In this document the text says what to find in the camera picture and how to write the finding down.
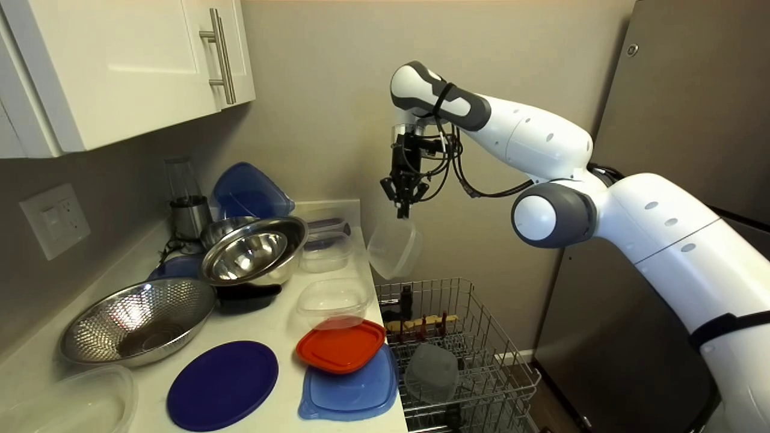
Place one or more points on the white wall outlet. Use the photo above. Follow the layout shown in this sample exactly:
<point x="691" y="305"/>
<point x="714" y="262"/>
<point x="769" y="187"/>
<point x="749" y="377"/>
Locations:
<point x="54" y="222"/>

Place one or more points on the large clear plastic bowl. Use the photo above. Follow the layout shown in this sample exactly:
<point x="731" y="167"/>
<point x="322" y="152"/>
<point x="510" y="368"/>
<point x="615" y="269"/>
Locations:
<point x="63" y="404"/>

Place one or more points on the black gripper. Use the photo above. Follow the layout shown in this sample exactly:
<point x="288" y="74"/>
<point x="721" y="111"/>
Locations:
<point x="408" y="157"/>

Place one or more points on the steel mixing bowl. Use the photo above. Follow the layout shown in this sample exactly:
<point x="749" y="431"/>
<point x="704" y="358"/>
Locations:
<point x="248" y="253"/>

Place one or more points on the metal colander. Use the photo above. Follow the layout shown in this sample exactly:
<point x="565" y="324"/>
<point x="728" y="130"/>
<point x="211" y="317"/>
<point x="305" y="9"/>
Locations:
<point x="136" y="320"/>

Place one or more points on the grey refrigerator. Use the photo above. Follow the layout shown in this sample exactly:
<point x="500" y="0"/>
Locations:
<point x="627" y="344"/>

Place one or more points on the dark bottle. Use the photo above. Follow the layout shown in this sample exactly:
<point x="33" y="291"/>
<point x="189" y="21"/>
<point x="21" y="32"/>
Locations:
<point x="403" y="305"/>

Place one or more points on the light blue square lid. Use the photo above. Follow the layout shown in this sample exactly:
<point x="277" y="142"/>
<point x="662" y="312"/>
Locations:
<point x="352" y="398"/>

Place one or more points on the clear container with dark lid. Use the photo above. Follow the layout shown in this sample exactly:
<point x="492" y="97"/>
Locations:
<point x="328" y="229"/>

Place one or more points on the dark blue round lid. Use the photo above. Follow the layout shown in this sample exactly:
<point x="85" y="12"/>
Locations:
<point x="223" y="385"/>

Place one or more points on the orange plastic lid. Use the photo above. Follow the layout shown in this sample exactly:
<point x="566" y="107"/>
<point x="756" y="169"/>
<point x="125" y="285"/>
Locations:
<point x="341" y="347"/>

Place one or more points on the white wall cabinet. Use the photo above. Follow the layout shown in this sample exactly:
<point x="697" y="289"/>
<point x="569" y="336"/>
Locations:
<point x="122" y="64"/>

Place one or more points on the wooden utensil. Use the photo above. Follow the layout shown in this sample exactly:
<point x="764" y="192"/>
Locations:
<point x="423" y="325"/>

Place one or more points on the grey plastic container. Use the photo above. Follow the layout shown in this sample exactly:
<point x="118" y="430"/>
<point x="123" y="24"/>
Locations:
<point x="432" y="373"/>

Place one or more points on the blender jar with metal base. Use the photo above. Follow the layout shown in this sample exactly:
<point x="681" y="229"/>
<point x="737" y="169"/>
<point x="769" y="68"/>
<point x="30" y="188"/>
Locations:
<point x="189" y="212"/>

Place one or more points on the small clear plastic container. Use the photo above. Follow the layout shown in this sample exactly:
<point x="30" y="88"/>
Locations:
<point x="325" y="258"/>

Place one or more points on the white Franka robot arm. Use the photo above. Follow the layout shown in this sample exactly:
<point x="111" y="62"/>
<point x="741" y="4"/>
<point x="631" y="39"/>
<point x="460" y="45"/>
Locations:
<point x="681" y="241"/>

